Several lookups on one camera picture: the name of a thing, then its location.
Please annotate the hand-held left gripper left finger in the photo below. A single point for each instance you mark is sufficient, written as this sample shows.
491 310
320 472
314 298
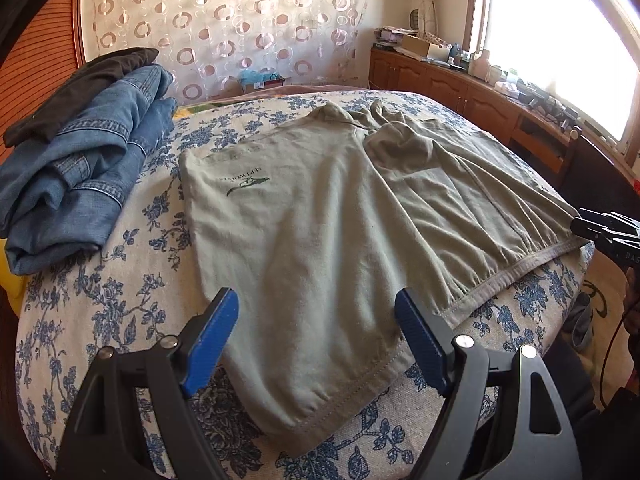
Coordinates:
212 340

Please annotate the grey slipper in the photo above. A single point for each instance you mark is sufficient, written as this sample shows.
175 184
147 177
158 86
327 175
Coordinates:
580 320

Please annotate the stack of papers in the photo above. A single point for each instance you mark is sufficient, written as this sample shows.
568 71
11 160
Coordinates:
390 37

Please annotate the blue floral bedspread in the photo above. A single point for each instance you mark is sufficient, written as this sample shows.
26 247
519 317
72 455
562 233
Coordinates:
100 310

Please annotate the wooden slatted wardrobe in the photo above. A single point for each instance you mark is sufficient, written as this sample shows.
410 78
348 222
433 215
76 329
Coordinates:
40 50

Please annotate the teal bottle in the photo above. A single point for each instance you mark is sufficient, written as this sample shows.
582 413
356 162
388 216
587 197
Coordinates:
454 53

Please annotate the brown cardboard box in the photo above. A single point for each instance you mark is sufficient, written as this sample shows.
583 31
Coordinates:
415 45

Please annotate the folded blue jeans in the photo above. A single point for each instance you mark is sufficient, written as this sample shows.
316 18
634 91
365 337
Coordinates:
75 170

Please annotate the small cardboard box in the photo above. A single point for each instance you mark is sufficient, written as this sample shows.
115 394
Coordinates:
272 81

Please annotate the grey-green pants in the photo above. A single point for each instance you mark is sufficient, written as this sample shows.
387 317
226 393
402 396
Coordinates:
310 240

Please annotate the window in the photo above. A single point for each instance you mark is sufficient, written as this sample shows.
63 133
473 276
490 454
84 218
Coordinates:
550 20

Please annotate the folded black garment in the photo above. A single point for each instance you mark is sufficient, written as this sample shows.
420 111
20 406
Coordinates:
100 72

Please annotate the white jar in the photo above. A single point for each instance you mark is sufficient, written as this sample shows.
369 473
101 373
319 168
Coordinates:
481 66

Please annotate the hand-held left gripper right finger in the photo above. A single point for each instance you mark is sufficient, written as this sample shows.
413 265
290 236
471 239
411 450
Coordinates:
417 340

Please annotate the light blue cloth item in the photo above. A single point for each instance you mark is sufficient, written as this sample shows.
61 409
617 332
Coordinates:
255 76

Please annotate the person's dark clothing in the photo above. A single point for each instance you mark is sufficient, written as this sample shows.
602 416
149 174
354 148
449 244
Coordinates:
610 440

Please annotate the wooden cabinet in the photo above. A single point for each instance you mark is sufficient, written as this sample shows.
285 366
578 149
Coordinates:
450 90

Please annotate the windowsill clutter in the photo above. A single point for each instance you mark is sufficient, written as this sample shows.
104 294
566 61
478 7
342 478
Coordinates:
545 100

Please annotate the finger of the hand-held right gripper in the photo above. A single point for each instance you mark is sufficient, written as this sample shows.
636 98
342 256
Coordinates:
595 235
615 222

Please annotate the sheer curtain with circles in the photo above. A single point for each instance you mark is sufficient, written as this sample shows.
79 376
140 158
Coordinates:
225 10

